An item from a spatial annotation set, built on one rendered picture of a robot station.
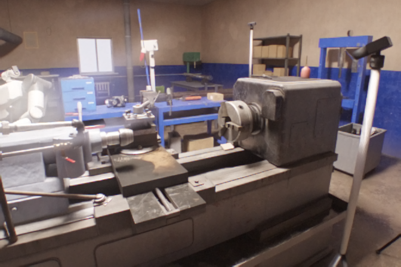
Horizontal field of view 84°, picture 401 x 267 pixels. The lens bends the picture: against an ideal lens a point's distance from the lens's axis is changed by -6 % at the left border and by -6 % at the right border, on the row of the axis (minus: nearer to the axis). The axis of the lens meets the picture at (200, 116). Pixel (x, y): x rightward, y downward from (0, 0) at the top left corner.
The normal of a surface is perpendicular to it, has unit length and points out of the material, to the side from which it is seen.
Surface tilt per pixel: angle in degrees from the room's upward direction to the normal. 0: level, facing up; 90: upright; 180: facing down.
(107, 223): 90
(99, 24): 90
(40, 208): 90
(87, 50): 90
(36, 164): 70
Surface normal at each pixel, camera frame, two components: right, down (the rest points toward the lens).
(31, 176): 0.42, -0.21
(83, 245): 0.46, 0.21
